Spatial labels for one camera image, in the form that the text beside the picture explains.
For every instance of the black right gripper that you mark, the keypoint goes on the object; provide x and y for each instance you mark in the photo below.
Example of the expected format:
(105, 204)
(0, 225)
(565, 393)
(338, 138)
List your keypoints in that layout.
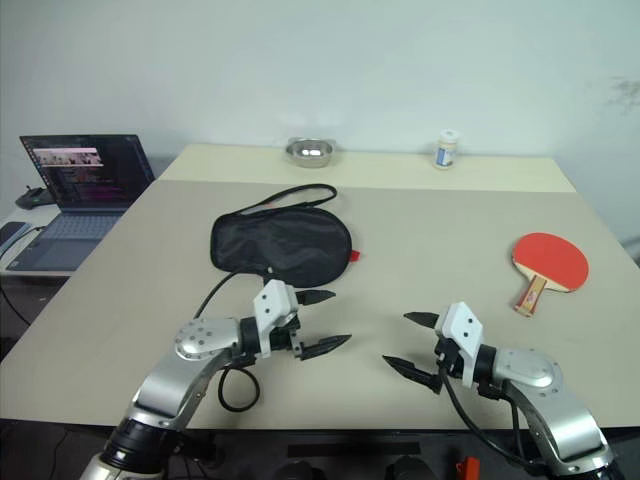
(449, 360)

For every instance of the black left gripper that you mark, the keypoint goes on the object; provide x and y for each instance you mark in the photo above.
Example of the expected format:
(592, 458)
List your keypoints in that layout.
(286, 339)

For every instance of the red and black paddle case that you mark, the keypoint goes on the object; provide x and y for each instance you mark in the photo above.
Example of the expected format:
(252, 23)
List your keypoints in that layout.
(280, 245)

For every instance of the red table tennis paddle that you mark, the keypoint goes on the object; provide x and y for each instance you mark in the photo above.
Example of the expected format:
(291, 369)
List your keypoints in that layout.
(550, 257)

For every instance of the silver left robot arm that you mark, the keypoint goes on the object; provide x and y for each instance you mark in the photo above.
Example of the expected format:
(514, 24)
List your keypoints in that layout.
(200, 340)

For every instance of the dark rounded shape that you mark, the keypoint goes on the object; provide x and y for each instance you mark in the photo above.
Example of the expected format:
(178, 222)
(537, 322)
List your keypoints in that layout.
(410, 470)

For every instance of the small red object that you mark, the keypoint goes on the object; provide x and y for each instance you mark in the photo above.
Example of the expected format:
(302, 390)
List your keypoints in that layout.
(467, 470)

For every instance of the stainless steel bowl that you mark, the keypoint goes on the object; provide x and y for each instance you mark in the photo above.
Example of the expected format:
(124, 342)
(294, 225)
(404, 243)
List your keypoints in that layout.
(310, 155)

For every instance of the white bottle with blue label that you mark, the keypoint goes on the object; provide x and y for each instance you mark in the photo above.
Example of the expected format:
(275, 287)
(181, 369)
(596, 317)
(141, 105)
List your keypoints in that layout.
(445, 155)

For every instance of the open grey laptop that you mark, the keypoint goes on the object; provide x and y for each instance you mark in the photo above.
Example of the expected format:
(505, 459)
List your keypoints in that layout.
(85, 170)

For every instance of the black smartphone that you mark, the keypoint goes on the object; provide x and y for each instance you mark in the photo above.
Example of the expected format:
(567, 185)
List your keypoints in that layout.
(12, 232)

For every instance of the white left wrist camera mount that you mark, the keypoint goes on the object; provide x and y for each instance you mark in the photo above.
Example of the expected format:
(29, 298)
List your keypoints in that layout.
(272, 300)

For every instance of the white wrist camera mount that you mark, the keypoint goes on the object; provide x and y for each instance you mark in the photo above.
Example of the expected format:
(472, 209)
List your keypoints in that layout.
(272, 300)
(462, 320)

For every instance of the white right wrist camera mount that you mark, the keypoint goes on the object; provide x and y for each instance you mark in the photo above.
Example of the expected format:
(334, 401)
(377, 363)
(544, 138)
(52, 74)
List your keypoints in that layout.
(462, 320)

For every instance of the black table frame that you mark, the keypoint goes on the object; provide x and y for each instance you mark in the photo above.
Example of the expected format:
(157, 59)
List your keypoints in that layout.
(360, 450)

